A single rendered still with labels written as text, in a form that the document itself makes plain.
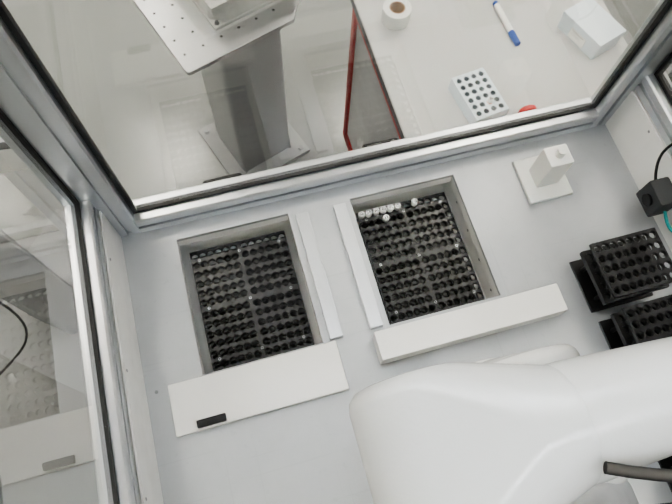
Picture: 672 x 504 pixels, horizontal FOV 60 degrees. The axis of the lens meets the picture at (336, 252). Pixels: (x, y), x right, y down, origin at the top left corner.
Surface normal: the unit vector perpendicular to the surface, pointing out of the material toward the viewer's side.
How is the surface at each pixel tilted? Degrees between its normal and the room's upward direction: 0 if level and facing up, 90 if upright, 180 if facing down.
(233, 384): 0
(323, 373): 0
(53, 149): 90
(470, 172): 0
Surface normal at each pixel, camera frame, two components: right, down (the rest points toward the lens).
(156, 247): 0.04, -0.37
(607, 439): 0.12, -0.04
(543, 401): -0.04, -0.60
